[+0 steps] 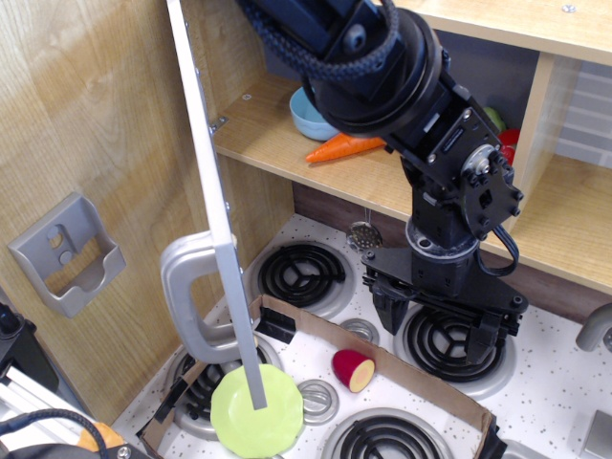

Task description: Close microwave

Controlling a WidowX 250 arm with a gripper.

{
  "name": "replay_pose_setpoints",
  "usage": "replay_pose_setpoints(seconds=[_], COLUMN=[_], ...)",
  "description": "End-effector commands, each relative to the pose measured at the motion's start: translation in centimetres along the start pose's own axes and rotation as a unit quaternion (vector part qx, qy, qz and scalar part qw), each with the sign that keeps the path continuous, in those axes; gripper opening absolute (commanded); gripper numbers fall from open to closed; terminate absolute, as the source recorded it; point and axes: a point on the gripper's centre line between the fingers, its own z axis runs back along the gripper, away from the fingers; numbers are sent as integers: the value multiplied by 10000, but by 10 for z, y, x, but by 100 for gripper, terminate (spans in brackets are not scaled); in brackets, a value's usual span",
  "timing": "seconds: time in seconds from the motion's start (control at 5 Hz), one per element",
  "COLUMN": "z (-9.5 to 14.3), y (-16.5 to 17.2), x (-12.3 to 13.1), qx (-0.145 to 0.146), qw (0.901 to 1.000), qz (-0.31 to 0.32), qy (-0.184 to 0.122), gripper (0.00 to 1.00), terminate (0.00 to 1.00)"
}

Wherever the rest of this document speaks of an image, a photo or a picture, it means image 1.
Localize back left stove burner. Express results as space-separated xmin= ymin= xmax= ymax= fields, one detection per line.
xmin=245 ymin=241 xmax=356 ymax=319

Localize grey stove knob middle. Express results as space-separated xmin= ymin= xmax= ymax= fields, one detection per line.
xmin=340 ymin=318 xmax=380 ymax=345

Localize orange toy carrot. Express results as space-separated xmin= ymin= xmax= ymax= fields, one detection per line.
xmin=305 ymin=133 xmax=385 ymax=164

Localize red and green toy vegetables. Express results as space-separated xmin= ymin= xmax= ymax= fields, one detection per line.
xmin=484 ymin=107 xmax=520 ymax=165

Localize grey toy microwave door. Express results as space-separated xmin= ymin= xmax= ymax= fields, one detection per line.
xmin=161 ymin=1 xmax=267 ymax=409

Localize grey stove knob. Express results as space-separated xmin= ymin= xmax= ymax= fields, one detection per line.
xmin=297 ymin=380 xmax=339 ymax=426
xmin=340 ymin=318 xmax=380 ymax=345

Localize front right stove burner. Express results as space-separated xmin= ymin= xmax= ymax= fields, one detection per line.
xmin=320 ymin=407 xmax=453 ymax=459

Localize front left stove burner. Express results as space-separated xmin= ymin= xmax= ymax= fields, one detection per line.
xmin=164 ymin=339 xmax=284 ymax=441

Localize stove burner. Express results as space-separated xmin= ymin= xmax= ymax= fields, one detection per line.
xmin=320 ymin=407 xmax=453 ymax=459
xmin=245 ymin=241 xmax=356 ymax=319
xmin=393 ymin=304 xmax=517 ymax=401
xmin=164 ymin=339 xmax=284 ymax=441

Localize grey sink faucet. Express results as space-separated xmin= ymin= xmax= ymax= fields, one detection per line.
xmin=576 ymin=303 xmax=612 ymax=352

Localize grey stove knob front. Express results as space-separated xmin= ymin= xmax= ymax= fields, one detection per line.
xmin=297 ymin=380 xmax=339 ymax=426

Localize grey wall phone holder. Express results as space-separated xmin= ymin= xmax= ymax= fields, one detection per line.
xmin=8 ymin=192 xmax=126 ymax=318

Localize brown cardboard barrier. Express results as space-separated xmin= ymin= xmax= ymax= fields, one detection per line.
xmin=137 ymin=294 xmax=508 ymax=459

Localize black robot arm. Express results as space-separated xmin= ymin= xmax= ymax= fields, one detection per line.
xmin=240 ymin=1 xmax=528 ymax=363

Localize back right stove burner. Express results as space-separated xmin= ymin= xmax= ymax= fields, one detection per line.
xmin=393 ymin=304 xmax=517 ymax=401

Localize red toy apple half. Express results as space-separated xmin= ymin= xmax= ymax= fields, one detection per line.
xmin=332 ymin=349 xmax=376 ymax=393

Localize black braided cable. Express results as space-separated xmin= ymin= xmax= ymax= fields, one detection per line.
xmin=0 ymin=408 xmax=109 ymax=459

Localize green plastic plate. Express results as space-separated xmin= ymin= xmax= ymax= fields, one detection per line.
xmin=210 ymin=363 xmax=303 ymax=458

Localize light blue bowl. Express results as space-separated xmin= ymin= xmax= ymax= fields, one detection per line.
xmin=289 ymin=88 xmax=339 ymax=142

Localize hanging metal strainer spoon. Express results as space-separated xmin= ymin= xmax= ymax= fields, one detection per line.
xmin=346 ymin=208 xmax=383 ymax=251

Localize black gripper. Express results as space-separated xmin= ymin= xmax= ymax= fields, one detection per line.
xmin=361 ymin=229 xmax=529 ymax=364

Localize wooden toy kitchen shelf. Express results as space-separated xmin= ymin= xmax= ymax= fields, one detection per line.
xmin=182 ymin=1 xmax=611 ymax=293

